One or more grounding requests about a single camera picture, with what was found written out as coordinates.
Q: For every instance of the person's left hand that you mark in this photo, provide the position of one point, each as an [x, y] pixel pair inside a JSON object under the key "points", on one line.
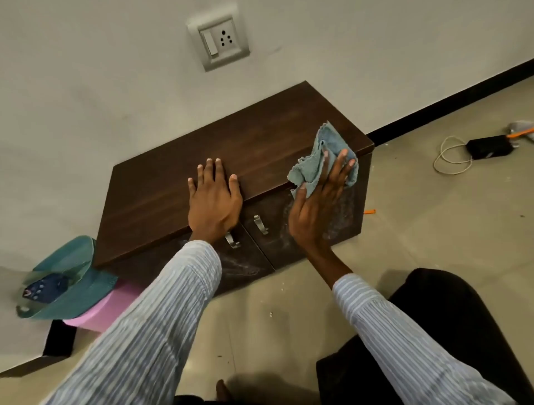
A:
{"points": [[212, 204]]}

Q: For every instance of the person's right hand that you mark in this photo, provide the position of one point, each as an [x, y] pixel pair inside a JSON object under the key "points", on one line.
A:
{"points": [[311, 217]]}

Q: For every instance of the person's left thumb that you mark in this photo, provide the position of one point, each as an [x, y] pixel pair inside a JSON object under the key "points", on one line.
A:
{"points": [[235, 190]]}

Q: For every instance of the person's left little finger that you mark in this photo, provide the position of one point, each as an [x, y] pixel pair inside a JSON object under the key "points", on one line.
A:
{"points": [[192, 187]]}

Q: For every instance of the person's right middle finger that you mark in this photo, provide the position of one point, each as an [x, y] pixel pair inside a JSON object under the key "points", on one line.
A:
{"points": [[340, 167]]}

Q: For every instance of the person's right thumb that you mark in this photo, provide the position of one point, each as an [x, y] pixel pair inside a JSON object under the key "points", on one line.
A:
{"points": [[302, 194]]}

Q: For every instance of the person's left middle finger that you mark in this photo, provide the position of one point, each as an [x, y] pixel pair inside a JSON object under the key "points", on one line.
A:
{"points": [[209, 174]]}

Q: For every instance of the blue-grey cleaning cloth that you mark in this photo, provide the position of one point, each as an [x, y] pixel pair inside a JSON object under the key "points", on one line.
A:
{"points": [[317, 160]]}

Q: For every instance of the person's right forearm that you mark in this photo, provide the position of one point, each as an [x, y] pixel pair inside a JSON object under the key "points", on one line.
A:
{"points": [[400, 342]]}

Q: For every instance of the person's left forearm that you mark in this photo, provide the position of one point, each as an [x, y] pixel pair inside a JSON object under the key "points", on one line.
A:
{"points": [[142, 333]]}

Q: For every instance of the dark brown wooden cabinet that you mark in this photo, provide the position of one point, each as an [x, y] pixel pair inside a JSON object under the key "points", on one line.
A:
{"points": [[175, 183]]}

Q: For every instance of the black skirting board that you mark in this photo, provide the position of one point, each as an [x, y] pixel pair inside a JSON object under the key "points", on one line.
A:
{"points": [[450, 100]]}

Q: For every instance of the teal cap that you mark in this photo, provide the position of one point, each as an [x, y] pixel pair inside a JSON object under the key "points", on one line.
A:
{"points": [[83, 283]]}

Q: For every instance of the pink box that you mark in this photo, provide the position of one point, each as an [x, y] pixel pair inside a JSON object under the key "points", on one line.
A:
{"points": [[108, 311]]}

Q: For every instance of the black power adapter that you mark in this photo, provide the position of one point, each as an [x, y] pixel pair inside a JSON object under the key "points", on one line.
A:
{"points": [[489, 147]]}

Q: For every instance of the grey cloth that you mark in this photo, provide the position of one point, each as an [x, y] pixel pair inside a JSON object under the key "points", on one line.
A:
{"points": [[521, 125]]}

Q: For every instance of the person's leg in black trousers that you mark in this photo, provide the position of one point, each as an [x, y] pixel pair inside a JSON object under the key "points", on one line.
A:
{"points": [[454, 317]]}

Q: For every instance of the person's foot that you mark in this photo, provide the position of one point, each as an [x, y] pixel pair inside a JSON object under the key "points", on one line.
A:
{"points": [[224, 394]]}

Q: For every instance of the white wall socket with switch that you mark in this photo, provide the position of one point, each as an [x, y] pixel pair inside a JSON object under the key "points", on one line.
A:
{"points": [[219, 39]]}

